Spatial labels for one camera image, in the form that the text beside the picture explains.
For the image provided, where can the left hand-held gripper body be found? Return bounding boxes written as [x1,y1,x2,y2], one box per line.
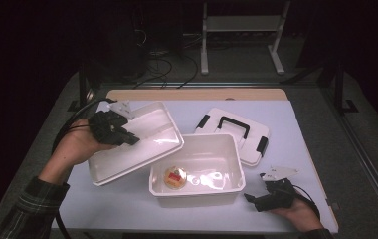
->
[89,100,135,147]

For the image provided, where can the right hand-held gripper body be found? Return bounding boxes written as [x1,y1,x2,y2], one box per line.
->
[254,166,299,213]

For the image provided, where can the white plastic tray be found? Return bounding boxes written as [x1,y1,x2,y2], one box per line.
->
[88,101,185,187]

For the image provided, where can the round tan container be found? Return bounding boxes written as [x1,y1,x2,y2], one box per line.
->
[163,165,188,190]

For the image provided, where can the white plastic storage box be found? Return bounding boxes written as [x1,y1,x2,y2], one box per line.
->
[148,132,247,209]

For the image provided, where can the person's right hand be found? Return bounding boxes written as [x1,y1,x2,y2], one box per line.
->
[271,190,324,233]

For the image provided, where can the person's left hand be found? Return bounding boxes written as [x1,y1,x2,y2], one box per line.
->
[56,119,115,167]

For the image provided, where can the black metal stand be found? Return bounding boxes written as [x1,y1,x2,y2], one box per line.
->
[67,62,94,116]
[333,61,360,116]

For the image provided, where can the white table cover sheet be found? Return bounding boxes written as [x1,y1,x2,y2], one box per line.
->
[51,99,339,235]

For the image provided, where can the white metal stand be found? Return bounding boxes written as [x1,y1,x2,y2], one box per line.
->
[200,0,291,76]

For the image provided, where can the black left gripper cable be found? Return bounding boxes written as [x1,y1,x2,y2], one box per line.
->
[51,98,117,239]

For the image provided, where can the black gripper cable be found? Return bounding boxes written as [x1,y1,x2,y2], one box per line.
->
[51,98,117,239]
[292,184,321,221]

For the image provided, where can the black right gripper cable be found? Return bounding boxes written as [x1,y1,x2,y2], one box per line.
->
[292,184,321,221]

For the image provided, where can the white box lid, black handle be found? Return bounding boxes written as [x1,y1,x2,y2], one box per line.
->
[194,107,271,167]

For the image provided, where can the black floor cables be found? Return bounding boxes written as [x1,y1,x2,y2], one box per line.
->
[132,29,200,90]

